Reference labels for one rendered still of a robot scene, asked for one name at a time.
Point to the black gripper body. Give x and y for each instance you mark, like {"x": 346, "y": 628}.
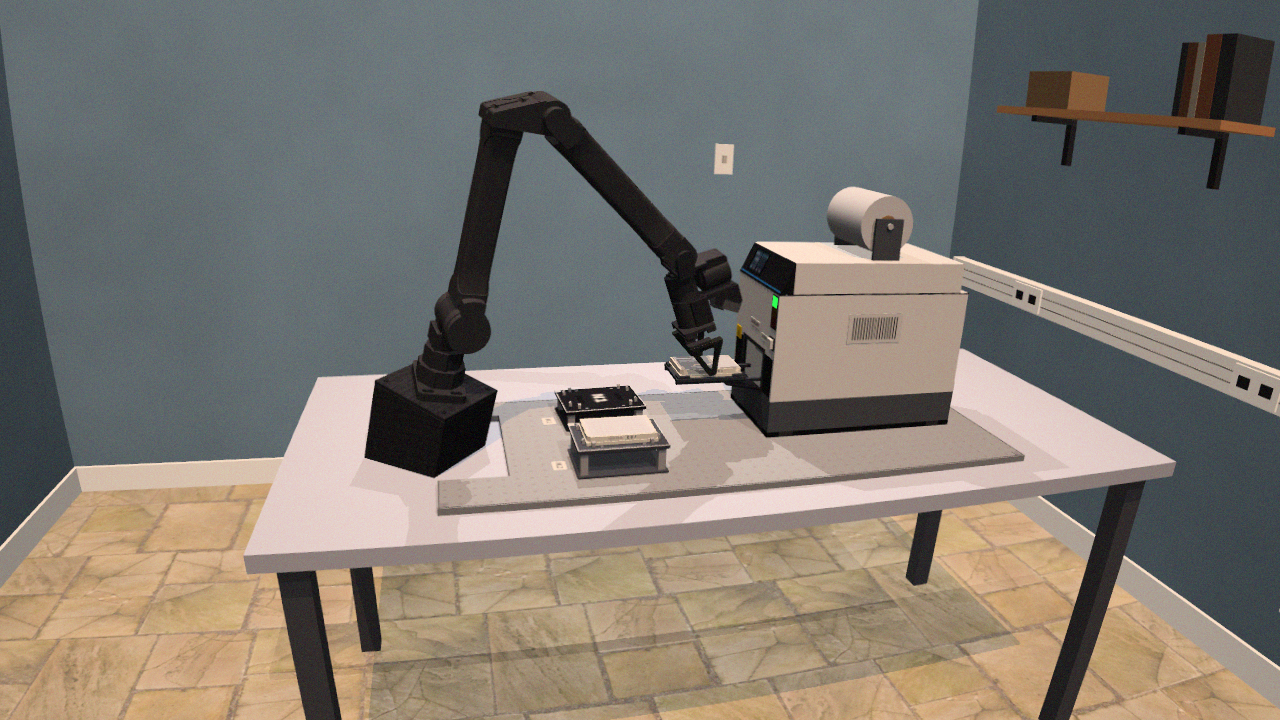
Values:
{"x": 686, "y": 326}

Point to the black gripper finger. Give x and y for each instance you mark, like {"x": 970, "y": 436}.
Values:
{"x": 717, "y": 345}
{"x": 700, "y": 336}

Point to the beige plate with grid of square wells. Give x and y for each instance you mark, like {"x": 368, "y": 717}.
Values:
{"x": 695, "y": 373}

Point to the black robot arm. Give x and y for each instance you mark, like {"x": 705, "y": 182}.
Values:
{"x": 464, "y": 326}

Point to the cream multi-well plate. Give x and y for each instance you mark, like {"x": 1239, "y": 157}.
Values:
{"x": 617, "y": 430}

